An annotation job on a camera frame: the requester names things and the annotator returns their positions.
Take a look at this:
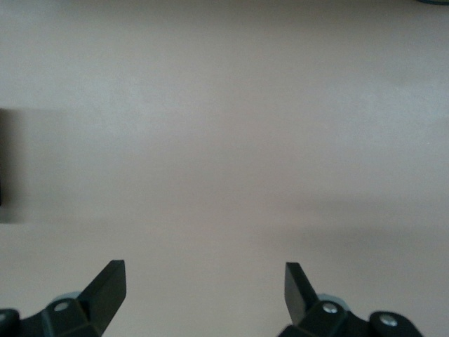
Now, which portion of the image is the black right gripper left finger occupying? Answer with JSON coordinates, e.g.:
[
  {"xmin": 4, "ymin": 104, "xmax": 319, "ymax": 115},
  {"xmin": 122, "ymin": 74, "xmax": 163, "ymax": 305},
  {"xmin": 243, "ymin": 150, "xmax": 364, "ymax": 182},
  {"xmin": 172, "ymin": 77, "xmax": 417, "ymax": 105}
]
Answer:
[{"xmin": 0, "ymin": 259, "xmax": 126, "ymax": 337}]

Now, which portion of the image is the black rectangular plastic box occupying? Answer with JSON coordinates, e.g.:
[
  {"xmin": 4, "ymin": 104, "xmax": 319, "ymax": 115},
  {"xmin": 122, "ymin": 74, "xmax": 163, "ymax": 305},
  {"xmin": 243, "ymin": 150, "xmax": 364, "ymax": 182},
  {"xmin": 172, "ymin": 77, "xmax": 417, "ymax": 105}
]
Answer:
[{"xmin": 0, "ymin": 108, "xmax": 22, "ymax": 224}]

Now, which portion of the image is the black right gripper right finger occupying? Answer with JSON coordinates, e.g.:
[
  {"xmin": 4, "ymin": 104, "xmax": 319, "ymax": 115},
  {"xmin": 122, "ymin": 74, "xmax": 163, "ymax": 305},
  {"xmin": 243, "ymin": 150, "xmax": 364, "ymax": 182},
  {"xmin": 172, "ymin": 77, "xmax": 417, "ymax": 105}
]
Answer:
[{"xmin": 276, "ymin": 261, "xmax": 424, "ymax": 337}]

